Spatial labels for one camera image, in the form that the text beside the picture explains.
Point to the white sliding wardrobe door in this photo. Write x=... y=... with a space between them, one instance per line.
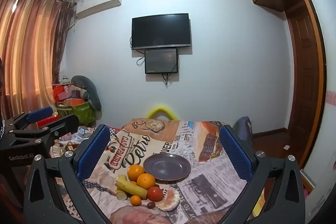
x=319 y=29

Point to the small black monitor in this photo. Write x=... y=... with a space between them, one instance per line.
x=161 y=60

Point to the peeled pomelo piece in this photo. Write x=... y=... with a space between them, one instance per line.
x=169 y=200

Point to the blue and white cloth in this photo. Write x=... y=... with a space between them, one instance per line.
x=83 y=130

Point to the small pale fruit piece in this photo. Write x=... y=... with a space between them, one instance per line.
x=121 y=196

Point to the brown patterned curtain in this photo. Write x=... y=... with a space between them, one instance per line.
x=64 y=29

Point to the pile of clothes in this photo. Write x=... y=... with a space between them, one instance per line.
x=64 y=144

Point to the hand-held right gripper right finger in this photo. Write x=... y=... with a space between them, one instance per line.
x=236 y=153

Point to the printed newspaper-style tablecloth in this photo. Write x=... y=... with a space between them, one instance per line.
x=183 y=140

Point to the red box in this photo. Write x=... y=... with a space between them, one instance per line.
x=58 y=92

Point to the green-yellow banana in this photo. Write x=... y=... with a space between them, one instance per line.
x=131 y=186

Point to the large orange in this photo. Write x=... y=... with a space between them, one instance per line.
x=146 y=180

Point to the orange with sticker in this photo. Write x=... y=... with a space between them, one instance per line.
x=135 y=171

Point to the orange box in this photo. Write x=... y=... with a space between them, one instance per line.
x=74 y=102

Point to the green storage box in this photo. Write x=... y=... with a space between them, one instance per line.
x=81 y=112

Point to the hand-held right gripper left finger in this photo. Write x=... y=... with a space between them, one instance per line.
x=92 y=153

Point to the dark purple plate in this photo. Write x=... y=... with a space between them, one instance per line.
x=168 y=167

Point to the dark red grape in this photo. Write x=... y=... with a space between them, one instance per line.
x=150 y=205

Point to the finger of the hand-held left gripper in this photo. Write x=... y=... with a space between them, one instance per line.
x=65 y=124
x=39 y=113

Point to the mandarin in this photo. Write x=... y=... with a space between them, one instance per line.
x=135 y=200

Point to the brown wooden door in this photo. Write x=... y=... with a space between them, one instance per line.
x=296 y=82

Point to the black wall television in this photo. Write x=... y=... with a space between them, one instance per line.
x=160 y=31

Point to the blue-grey chair back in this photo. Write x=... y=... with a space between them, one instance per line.
x=244 y=128

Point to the red tomato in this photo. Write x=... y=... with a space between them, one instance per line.
x=155 y=193

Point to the white air conditioner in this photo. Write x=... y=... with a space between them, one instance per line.
x=98 y=2

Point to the orange striped curtain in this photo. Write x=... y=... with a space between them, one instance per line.
x=26 y=43

